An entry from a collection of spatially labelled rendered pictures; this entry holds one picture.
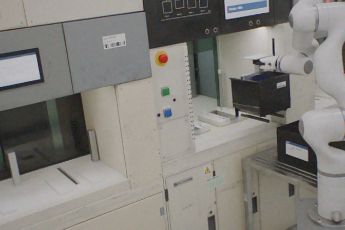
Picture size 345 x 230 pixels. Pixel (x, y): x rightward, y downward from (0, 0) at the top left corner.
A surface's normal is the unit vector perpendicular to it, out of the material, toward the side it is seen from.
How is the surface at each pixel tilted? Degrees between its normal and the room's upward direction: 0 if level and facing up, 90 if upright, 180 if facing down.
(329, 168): 89
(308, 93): 90
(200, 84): 90
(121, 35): 90
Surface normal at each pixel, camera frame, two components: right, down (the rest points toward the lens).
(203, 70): -0.83, 0.24
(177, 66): 0.55, 0.19
